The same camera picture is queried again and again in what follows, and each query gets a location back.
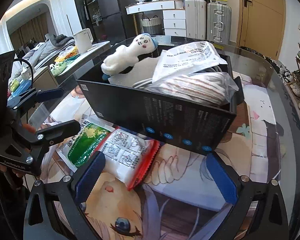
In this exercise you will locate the white electric kettle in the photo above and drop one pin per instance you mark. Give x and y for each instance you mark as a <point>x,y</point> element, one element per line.
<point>83,40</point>

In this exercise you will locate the silver suitcase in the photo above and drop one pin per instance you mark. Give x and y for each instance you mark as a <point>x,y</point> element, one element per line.
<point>218,25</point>

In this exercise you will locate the person's hand on handle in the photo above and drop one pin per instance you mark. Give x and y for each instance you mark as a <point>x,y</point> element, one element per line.
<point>19,174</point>

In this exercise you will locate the green white packet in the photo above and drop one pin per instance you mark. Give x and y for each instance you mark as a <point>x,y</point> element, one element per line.
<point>75,151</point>

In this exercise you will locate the white printed plastic pouch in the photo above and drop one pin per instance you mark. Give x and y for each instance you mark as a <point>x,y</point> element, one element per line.
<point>186,59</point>

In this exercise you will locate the striped cloth in bag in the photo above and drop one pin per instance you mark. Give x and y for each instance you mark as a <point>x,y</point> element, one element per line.
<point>208,88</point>

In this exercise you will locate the woven laundry basket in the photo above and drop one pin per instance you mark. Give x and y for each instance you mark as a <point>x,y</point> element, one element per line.
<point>152,26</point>

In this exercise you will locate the white suitcase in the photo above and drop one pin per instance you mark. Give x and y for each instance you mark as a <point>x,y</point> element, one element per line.
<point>195,13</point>

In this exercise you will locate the red white tissue pack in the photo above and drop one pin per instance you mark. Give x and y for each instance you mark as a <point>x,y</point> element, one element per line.
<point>128,156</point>

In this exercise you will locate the white foam piece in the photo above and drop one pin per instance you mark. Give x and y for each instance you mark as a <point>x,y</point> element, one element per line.
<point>141,71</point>

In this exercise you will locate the wooden door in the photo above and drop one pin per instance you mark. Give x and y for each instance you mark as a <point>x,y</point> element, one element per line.
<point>261,26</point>

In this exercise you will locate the black refrigerator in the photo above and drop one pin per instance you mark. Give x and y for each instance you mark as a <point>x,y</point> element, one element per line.
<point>118,24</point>

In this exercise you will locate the anime printed desk mat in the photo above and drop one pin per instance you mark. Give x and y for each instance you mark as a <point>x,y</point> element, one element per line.
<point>179,198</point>

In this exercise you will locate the white drawer desk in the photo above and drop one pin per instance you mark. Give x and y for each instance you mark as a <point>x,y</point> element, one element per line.
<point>173,15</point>

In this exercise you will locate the white blue plush doll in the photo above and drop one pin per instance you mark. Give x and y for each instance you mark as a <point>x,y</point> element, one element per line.
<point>127,56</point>

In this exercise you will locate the black cardboard box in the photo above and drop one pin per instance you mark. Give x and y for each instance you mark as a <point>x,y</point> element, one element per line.
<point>193,126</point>

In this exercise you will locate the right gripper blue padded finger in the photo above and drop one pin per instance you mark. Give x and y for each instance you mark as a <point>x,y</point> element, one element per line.
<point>270,218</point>
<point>54,209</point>

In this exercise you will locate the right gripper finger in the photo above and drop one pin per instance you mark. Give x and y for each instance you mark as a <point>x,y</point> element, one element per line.
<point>46,95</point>
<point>55,134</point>

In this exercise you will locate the dark glass cabinet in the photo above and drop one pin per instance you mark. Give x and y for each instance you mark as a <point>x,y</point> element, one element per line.
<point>90,17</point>

